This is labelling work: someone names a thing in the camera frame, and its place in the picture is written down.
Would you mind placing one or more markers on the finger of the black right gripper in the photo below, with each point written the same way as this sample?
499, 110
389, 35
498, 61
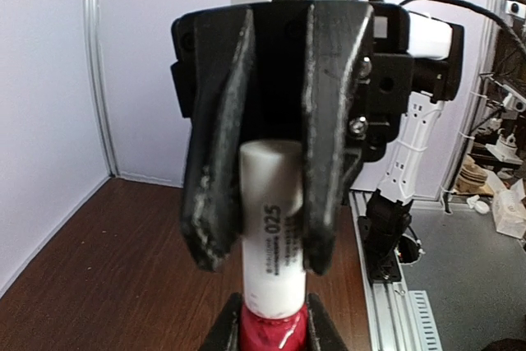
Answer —
216, 54

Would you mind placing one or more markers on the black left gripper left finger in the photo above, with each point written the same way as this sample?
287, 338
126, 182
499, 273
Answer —
224, 333

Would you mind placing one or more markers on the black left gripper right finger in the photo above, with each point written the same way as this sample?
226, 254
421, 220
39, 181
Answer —
322, 334

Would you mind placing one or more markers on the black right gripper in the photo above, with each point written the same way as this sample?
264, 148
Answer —
331, 38

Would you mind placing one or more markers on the red nail polish bottle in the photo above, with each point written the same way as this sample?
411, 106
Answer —
260, 334

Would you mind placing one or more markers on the white nail polish cap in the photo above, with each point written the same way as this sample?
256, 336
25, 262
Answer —
274, 279

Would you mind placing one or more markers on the black sleeved forearm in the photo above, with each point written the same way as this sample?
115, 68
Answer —
506, 344

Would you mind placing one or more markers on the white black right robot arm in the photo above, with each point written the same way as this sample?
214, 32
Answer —
436, 48

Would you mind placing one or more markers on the right round circuit board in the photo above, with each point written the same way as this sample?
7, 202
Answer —
409, 250

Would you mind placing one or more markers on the white tissue box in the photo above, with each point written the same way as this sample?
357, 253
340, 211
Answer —
508, 210

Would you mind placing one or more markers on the aluminium front frame rail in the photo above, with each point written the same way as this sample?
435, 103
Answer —
464, 292

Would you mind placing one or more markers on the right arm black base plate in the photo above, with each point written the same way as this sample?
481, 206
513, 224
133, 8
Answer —
379, 241

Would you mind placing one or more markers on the left aluminium corner post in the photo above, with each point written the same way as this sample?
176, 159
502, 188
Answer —
95, 66

